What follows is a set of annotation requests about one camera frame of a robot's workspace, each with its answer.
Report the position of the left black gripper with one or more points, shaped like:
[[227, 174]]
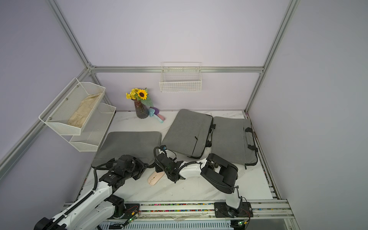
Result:
[[142, 166]]

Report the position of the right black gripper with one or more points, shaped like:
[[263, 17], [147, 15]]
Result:
[[159, 167]]

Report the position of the pink computer mouse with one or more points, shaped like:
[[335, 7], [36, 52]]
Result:
[[155, 177]]

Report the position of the grey laptop bag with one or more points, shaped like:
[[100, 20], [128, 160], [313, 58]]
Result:
[[233, 140], [137, 144], [189, 133]]

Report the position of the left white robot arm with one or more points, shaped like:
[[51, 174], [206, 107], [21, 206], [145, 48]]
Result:
[[100, 202]]

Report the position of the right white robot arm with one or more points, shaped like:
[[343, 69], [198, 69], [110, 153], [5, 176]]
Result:
[[217, 171]]

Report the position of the dark glass vase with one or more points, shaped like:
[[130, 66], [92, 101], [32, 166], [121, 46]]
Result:
[[141, 110]]

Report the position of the purple toy shovel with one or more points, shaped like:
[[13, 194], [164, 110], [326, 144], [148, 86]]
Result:
[[158, 112]]

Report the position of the light blue toy shovel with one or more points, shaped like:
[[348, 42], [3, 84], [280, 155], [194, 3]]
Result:
[[152, 113]]

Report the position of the beige cloth in shelf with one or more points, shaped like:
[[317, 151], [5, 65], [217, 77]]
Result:
[[80, 116]]

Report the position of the white two-tier mesh shelf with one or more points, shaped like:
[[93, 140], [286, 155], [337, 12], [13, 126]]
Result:
[[91, 135]]

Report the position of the yellow artificial sunflowers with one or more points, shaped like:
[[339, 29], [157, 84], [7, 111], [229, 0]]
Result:
[[141, 96]]

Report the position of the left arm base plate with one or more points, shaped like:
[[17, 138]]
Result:
[[126, 210]]

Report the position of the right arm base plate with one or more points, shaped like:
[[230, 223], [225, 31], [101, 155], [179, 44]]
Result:
[[222, 210]]

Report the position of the white wire wall basket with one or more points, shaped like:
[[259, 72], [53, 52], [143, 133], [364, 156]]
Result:
[[181, 77]]

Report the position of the aluminium frame rails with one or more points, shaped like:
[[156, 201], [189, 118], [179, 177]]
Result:
[[193, 55]]

